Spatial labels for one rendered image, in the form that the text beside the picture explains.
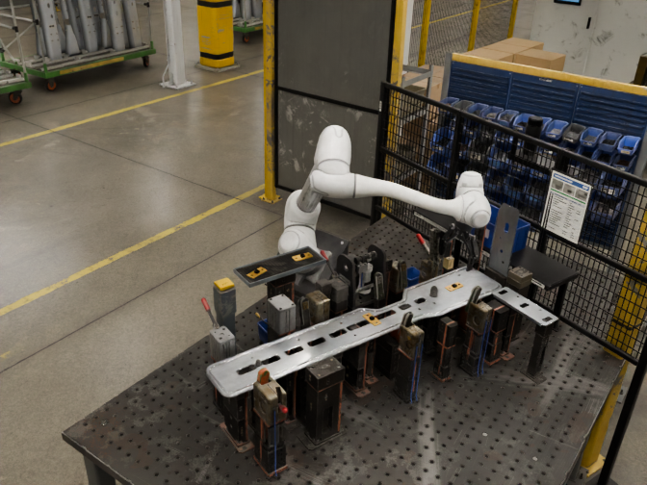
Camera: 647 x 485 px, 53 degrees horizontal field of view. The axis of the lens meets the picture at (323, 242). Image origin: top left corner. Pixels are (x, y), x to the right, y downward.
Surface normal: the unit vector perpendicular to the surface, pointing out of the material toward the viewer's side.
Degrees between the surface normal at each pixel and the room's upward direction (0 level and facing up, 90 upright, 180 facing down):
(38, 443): 0
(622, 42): 90
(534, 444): 0
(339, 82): 92
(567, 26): 90
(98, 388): 0
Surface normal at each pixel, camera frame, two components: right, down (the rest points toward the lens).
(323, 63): -0.61, 0.39
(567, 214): -0.82, 0.25
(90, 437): 0.04, -0.88
